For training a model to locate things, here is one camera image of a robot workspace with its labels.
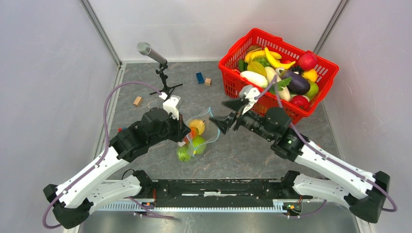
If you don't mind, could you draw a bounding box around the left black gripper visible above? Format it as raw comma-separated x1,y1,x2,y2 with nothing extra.
149,110,191,146

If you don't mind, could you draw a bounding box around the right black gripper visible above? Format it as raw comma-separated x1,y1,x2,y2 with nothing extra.
209,96,274,141

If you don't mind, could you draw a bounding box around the clear zip top bag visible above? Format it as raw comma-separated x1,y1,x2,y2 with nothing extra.
177,107,221,160

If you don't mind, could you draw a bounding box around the orange fruit toy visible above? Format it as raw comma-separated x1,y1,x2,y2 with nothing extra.
183,127,199,143

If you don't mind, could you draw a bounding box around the yellow lemon toy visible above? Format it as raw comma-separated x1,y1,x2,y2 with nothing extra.
189,119,206,135

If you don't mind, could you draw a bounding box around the green apple toy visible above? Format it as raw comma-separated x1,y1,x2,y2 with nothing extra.
191,136,206,155

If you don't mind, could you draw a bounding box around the red apple toy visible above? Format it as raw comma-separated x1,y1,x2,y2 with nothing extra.
298,52,318,71

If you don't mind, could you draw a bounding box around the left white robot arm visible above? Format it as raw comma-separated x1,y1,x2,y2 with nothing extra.
43,108,190,229

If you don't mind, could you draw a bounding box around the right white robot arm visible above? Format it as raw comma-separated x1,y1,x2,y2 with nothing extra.
210,99,390,223

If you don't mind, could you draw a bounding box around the wooden block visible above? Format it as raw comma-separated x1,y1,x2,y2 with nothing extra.
133,96,142,107

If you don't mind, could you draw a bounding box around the small wooden cube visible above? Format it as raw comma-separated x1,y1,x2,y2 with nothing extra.
205,78,212,86

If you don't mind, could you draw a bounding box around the white cucumber toy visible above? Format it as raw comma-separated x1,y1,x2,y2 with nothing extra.
240,71,268,88

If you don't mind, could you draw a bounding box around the blue toy brick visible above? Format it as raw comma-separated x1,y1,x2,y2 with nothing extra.
196,72,205,84

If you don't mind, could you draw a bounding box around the white radish toy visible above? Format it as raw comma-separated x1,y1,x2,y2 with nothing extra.
265,67,291,101

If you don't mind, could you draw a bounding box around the green grapes toy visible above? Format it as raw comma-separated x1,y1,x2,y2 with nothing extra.
254,57,271,67

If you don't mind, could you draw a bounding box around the black tripod stand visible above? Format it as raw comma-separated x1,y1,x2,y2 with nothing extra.
155,63,183,97

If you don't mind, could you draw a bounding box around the red plastic basket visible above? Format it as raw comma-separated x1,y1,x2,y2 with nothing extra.
219,28,339,124

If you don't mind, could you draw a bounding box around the yellow banana bunch toy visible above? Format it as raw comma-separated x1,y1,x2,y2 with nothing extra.
244,50,282,63

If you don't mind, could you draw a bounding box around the red tomato toy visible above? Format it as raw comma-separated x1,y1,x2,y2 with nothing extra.
290,95,310,110

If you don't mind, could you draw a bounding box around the purple eggplant toy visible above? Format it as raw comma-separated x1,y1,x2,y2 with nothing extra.
280,70,310,95

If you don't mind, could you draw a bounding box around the grey microphone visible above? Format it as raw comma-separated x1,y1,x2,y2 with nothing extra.
137,42,167,65

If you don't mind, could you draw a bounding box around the green pear toy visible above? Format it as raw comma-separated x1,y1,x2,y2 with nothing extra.
305,81,319,100

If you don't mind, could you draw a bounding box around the small yellow orange toy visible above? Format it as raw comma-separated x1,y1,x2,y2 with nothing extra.
302,69,318,83

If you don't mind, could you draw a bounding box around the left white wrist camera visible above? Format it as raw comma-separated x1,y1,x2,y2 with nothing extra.
159,92,181,120

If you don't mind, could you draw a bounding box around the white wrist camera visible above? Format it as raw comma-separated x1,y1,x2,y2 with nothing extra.
239,85,261,115
159,92,181,120

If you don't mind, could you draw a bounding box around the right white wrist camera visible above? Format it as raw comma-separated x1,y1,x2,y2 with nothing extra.
239,85,261,115

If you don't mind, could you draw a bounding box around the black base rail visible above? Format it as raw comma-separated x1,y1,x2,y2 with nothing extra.
134,179,301,208

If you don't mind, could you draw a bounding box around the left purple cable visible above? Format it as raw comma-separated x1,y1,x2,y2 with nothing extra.
42,81,176,230

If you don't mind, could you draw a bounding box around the white cable duct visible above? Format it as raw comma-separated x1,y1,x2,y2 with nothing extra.
98,200,287,213

